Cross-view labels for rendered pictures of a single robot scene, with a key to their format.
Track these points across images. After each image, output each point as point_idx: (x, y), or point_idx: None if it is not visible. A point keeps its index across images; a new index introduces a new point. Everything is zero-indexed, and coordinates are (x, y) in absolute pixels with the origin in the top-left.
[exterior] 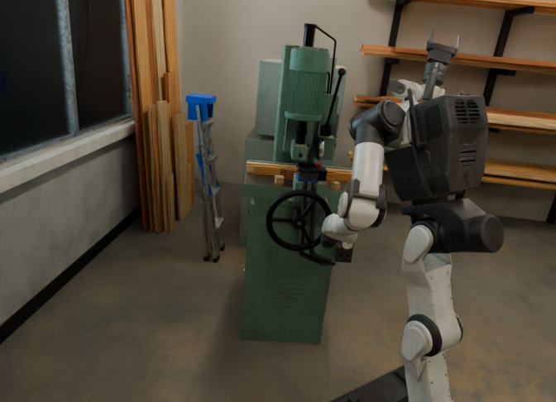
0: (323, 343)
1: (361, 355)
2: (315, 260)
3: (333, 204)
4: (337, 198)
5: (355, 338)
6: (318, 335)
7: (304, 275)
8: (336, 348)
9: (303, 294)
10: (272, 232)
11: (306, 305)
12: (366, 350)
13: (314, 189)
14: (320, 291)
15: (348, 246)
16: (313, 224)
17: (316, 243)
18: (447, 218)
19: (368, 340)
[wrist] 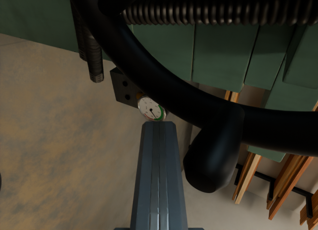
0: (0, 37)
1: (9, 94)
2: (78, 28)
3: (268, 74)
4: (288, 88)
5: (39, 79)
6: (1, 29)
7: None
8: (1, 59)
9: None
10: None
11: (21, 3)
12: (23, 97)
13: None
14: (54, 33)
15: (145, 110)
16: (214, 18)
17: (108, 48)
18: None
19: (44, 94)
